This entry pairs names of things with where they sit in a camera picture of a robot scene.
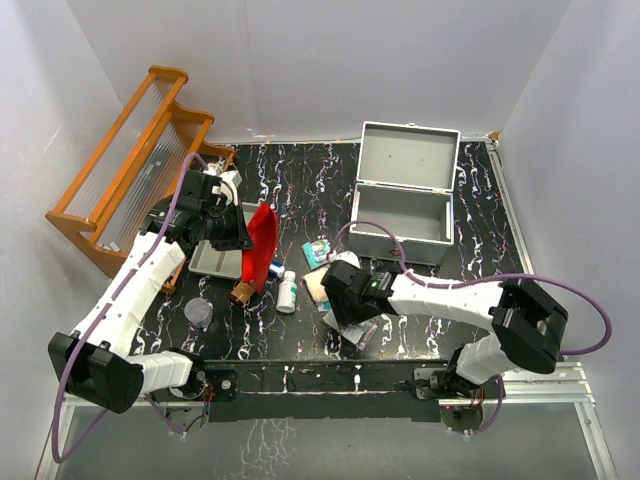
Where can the teal tape packet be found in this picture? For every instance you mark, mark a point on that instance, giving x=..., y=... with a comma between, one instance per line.
x=316, y=253

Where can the red first aid pouch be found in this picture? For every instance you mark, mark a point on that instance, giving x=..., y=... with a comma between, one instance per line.
x=263, y=232

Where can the white gauze pads bag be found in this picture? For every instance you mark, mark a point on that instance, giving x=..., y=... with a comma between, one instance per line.
x=358, y=335

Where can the wooden shelf rack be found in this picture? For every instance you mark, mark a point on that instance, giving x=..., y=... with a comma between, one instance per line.
x=133, y=167

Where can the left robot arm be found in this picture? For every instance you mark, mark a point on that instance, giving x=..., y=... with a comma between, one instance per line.
x=94, y=362

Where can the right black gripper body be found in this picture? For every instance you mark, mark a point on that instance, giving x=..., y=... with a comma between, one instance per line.
x=347, y=309

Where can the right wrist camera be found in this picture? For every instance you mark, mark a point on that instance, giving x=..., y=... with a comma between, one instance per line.
x=346, y=256

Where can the grey metal case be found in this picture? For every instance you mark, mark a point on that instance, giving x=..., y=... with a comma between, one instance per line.
x=405, y=183

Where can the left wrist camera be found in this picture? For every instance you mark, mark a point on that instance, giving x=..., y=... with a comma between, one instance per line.
x=225, y=187

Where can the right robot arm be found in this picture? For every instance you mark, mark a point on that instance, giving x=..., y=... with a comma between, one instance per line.
x=524, y=324

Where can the white medicine bottle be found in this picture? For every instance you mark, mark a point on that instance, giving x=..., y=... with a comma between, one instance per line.
x=287, y=293

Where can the clear round container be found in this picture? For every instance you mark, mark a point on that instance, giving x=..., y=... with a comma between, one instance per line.
x=199, y=313

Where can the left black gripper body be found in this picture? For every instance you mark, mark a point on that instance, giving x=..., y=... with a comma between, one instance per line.
x=224, y=229

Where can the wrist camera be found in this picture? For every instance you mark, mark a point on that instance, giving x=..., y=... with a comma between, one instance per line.
x=346, y=256
x=225, y=187

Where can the brown medicine bottle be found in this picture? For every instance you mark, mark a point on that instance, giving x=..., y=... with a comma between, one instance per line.
x=241, y=293

